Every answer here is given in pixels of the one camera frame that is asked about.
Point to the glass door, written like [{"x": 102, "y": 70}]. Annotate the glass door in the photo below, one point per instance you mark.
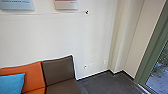
[{"x": 151, "y": 56}]

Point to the light blue wall poster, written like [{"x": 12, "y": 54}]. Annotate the light blue wall poster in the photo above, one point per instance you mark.
[{"x": 16, "y": 4}]

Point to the orange sofa seat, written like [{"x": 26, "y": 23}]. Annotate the orange sofa seat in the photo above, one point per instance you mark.
[{"x": 30, "y": 78}]

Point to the small black wall mount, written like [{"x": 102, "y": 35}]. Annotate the small black wall mount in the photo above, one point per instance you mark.
[{"x": 87, "y": 12}]

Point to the brown sofa seat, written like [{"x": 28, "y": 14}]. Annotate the brown sofa seat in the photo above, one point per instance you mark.
[{"x": 61, "y": 75}]

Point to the white socket with dark centre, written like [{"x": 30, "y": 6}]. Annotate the white socket with dark centre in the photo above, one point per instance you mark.
[{"x": 85, "y": 66}]

